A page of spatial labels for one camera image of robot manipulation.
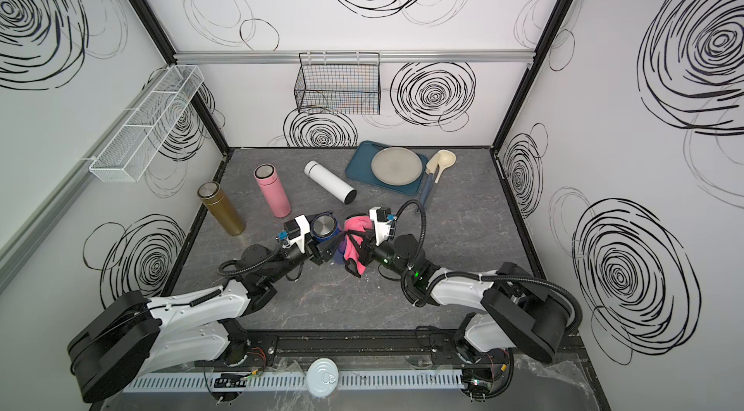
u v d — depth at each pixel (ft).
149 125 2.37
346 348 2.48
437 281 1.92
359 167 3.77
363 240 2.34
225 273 1.66
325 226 2.13
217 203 2.70
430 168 3.64
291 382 2.11
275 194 2.97
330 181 3.44
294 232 1.90
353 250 2.41
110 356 1.33
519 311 1.41
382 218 2.25
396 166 3.75
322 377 2.15
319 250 2.07
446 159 3.74
